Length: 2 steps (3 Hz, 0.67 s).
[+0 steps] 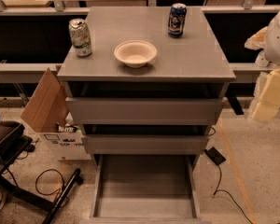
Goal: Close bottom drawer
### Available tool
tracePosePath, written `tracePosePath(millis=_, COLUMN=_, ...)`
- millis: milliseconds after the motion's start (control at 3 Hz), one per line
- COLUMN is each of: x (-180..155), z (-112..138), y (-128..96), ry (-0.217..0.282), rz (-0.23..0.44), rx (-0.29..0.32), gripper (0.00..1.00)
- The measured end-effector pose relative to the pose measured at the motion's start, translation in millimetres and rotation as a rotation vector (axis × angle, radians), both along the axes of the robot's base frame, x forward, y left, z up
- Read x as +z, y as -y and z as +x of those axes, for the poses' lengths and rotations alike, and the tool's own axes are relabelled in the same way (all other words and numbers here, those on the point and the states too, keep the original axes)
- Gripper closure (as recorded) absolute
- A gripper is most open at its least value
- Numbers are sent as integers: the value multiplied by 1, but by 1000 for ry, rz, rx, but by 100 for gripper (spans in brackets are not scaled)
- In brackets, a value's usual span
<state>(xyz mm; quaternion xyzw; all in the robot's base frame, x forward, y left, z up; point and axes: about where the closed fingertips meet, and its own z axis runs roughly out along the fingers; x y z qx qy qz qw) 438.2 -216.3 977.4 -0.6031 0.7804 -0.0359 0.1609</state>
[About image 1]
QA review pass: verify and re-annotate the black adapter cable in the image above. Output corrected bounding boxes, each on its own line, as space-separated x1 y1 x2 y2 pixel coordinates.
212 163 255 224

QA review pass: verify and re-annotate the grey drawer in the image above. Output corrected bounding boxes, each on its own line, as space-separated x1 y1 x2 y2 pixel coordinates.
80 155 212 224
66 82 223 125
82 125 208 155

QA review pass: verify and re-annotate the black power adapter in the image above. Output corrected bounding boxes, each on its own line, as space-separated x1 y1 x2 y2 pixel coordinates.
204 147 226 165

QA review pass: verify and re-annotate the open cardboard box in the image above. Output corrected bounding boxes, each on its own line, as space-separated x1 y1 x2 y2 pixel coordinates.
21 68 91 161

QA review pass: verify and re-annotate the blue soda can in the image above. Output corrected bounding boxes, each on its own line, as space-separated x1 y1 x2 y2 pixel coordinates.
168 3 187 37

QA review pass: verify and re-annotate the grey drawer cabinet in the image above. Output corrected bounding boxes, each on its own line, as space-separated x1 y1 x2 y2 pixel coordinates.
56 6 236 173

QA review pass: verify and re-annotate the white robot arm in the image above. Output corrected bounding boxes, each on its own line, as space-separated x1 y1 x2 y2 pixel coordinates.
245 11 280 125

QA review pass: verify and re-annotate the beige paper bowl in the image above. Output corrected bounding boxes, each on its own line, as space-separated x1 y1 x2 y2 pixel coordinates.
114 40 157 68

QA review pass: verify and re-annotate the left sanitizer pump bottle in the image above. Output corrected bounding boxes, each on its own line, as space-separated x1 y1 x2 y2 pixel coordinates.
255 50 269 67

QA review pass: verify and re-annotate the green white soda can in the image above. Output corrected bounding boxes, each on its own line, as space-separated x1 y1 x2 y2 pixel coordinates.
68 19 92 57

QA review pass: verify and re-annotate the black rolling stand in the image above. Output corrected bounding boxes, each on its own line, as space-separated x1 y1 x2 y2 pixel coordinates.
0 108 84 224

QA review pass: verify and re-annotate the grey bottom drawer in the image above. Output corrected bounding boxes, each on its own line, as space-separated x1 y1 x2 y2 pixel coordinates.
80 155 212 224

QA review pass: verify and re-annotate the grey top drawer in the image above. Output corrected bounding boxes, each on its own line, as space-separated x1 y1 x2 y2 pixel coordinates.
66 82 223 125

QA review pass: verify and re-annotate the grey middle drawer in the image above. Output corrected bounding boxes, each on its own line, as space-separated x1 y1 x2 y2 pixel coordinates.
82 125 208 155

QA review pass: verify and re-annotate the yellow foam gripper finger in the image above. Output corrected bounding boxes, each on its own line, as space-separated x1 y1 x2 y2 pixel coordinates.
245 27 267 50
251 68 280 122

